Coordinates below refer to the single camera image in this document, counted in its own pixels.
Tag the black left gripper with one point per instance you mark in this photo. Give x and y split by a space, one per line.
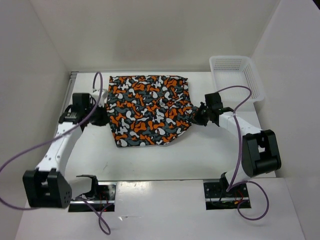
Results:
105 119

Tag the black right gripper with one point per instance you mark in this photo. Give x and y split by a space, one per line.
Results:
196 119

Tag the orange camouflage shorts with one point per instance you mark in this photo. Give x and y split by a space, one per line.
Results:
148 110

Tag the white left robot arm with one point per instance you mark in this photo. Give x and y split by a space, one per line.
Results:
46 186

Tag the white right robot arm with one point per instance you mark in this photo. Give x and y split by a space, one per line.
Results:
258 151

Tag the white perforated plastic basket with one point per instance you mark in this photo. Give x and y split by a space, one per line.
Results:
236 70

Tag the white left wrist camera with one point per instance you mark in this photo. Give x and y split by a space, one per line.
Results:
99 97

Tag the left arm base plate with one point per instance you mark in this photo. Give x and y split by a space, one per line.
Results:
103 199

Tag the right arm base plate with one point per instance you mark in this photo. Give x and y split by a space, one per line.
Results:
218 199

